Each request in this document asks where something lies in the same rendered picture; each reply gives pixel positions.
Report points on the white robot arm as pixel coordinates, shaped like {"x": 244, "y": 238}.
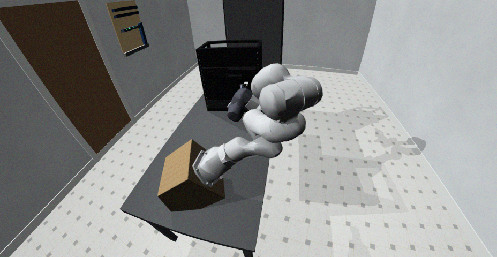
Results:
{"x": 281, "y": 97}

